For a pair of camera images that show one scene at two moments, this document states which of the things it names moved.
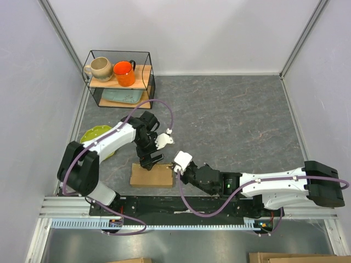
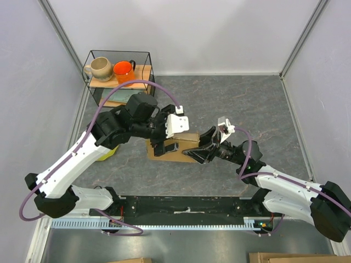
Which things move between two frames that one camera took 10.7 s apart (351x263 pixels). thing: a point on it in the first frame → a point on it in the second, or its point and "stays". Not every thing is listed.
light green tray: (131, 96) stays
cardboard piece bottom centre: (132, 260) stays
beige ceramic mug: (101, 69) stays
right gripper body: (188, 175) → (216, 142)
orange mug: (125, 72) stays
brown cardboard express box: (159, 176) → (186, 141)
